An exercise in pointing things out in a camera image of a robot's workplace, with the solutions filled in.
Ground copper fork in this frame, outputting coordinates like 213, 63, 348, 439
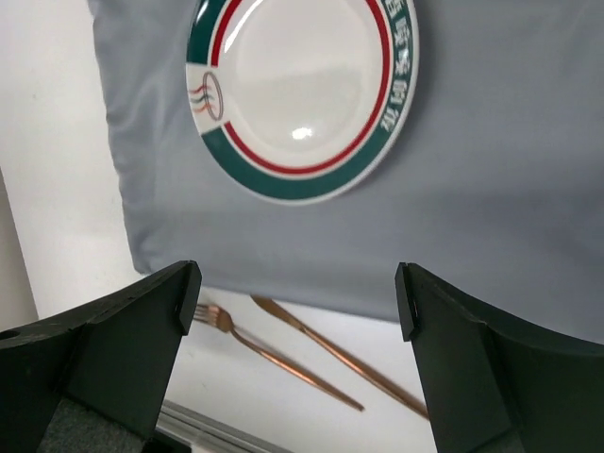
193, 304, 364, 412

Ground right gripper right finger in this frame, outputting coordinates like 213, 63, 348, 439
394, 262, 603, 452

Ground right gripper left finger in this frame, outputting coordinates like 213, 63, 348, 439
1, 260, 202, 452

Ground grey cloth placemat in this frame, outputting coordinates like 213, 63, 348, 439
89, 1, 603, 343

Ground copper knife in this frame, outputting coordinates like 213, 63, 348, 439
251, 295, 429, 421

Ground white plate green red rim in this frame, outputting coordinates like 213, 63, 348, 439
185, 1, 419, 205

